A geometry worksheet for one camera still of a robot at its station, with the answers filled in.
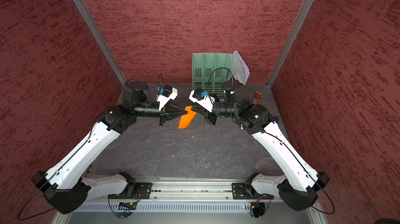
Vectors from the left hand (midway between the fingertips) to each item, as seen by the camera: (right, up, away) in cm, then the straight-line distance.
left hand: (183, 114), depth 60 cm
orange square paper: (+1, -3, +1) cm, 3 cm away
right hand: (+4, +2, 0) cm, 4 cm away
